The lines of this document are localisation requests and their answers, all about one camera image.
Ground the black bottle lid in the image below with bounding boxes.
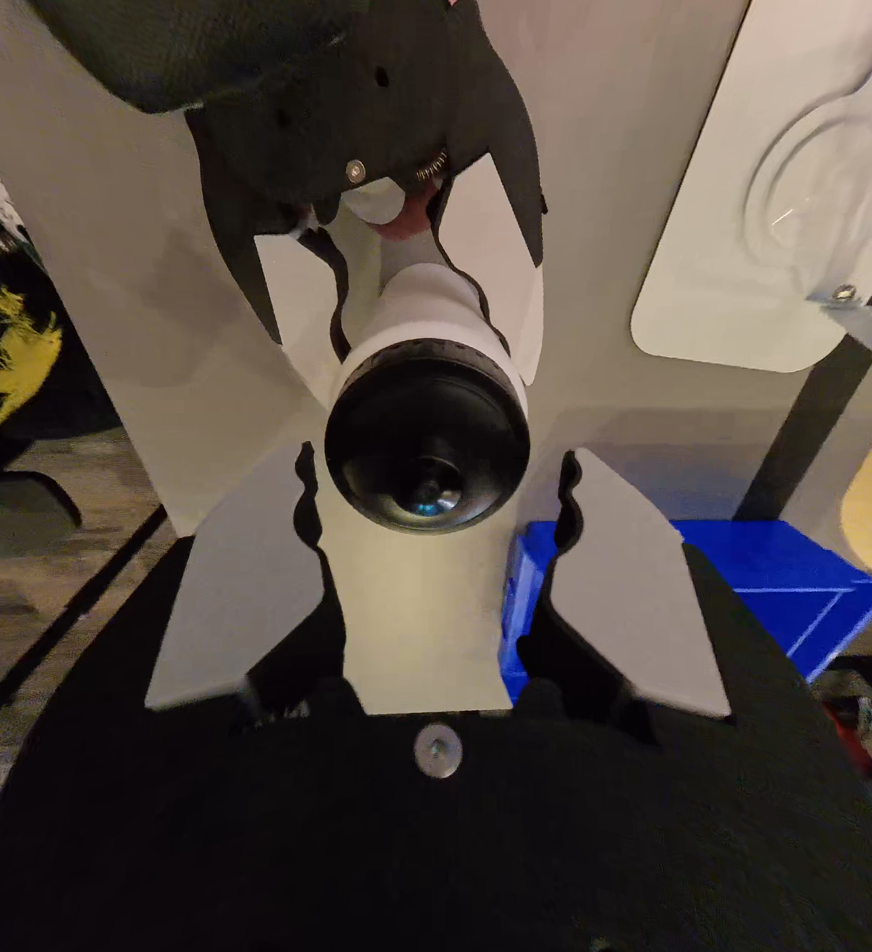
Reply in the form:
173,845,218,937
325,338,534,535

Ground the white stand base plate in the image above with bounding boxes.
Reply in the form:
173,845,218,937
628,0,872,374

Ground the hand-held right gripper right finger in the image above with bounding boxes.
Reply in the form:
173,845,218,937
533,448,733,724

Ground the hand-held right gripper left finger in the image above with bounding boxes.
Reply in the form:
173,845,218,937
145,442,348,712

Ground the black yellow printed shirt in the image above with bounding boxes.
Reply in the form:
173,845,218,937
0,176,117,465

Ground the blue plastic bin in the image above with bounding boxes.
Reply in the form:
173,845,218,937
498,518,872,705

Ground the clear round stand foot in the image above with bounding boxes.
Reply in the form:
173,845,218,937
745,30,872,358

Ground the white bottle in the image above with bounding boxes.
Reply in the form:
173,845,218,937
331,262,529,420

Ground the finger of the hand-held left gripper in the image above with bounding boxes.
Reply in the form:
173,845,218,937
434,152,547,391
252,224,357,406

